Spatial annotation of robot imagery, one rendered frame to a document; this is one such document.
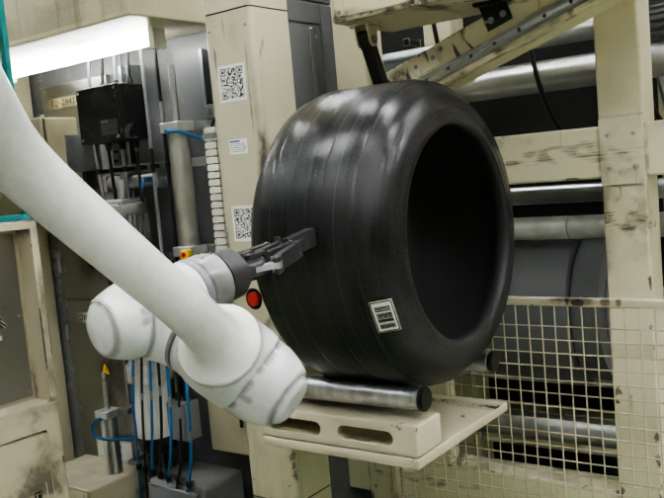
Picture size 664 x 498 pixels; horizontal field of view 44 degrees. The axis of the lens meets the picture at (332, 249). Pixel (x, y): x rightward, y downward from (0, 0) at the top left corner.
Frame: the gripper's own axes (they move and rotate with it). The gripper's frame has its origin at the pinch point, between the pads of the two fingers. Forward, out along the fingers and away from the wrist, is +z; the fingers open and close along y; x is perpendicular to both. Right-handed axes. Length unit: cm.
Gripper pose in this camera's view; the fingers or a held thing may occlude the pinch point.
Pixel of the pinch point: (299, 242)
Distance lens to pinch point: 134.8
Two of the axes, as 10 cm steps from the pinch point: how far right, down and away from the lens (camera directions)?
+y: -8.0, 0.2, 5.9
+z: 5.7, -2.8, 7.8
